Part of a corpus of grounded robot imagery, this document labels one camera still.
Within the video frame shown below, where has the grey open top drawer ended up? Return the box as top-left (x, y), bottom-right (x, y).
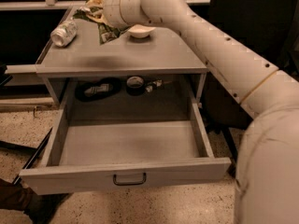
top-left (20, 76), bottom-right (231, 194)

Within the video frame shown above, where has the silver green soda can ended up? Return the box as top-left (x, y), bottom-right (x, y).
top-left (50, 20), bottom-right (78, 48)

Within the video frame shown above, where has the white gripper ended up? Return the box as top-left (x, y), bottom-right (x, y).
top-left (86, 0), bottom-right (149, 28)

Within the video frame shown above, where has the black tape roll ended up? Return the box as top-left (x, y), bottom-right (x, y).
top-left (126, 76), bottom-right (145, 96)

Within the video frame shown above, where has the black pouch with label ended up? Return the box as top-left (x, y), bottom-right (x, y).
top-left (75, 77), bottom-right (121, 102)

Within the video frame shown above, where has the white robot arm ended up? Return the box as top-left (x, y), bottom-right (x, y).
top-left (90, 0), bottom-right (299, 224)

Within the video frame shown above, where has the small crumpled wrapper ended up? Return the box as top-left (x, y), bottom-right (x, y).
top-left (145, 79), bottom-right (170, 92)

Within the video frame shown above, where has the grey metal cabinet counter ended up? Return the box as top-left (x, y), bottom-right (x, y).
top-left (36, 19), bottom-right (207, 97)

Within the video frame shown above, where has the green jalapeno chip bag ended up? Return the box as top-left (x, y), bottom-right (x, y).
top-left (73, 3), bottom-right (129, 45)

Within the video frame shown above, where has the white paper bowl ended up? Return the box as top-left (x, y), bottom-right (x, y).
top-left (128, 24), bottom-right (155, 39)

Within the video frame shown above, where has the black floor stand leg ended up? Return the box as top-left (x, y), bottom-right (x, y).
top-left (0, 127), bottom-right (53, 185)

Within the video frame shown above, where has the brown shoe and leg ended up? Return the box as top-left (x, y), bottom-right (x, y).
top-left (0, 179), bottom-right (69, 224)

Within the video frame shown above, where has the black metal drawer handle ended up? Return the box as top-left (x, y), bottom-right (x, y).
top-left (112, 173), bottom-right (147, 186)

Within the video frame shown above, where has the black office chair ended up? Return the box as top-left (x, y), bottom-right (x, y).
top-left (201, 0), bottom-right (298, 163)

